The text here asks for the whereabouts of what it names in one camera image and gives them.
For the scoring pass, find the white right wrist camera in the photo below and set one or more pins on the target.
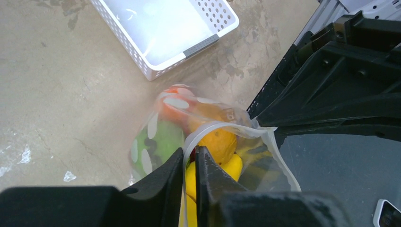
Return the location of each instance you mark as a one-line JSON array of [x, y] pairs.
[[386, 215]]

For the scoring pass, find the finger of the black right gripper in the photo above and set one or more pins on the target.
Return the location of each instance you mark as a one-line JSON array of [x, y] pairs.
[[340, 89], [279, 78]]

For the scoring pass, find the red apple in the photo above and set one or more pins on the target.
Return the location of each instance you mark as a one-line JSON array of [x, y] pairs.
[[175, 103]]

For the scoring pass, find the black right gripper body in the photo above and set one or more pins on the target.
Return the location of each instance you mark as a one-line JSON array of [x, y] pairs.
[[357, 30]]

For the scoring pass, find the white plastic basket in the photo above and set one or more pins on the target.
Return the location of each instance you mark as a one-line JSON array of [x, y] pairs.
[[159, 35]]

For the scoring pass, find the clear zip top bag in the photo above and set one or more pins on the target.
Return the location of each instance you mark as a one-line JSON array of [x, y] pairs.
[[263, 166]]

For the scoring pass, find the green ridged squash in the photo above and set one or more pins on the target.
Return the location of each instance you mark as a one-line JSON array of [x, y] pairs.
[[154, 145]]

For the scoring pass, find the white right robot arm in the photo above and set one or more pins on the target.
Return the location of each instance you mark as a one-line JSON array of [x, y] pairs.
[[330, 10]]

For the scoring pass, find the yellow bell pepper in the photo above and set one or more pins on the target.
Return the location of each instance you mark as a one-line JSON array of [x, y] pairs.
[[219, 179]]

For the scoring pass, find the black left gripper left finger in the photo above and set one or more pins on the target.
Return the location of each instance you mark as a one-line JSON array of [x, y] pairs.
[[154, 201]]

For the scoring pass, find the small orange pepper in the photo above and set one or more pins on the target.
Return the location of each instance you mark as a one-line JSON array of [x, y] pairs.
[[220, 143]]

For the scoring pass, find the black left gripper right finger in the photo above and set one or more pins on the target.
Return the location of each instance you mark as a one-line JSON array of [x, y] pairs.
[[264, 209]]

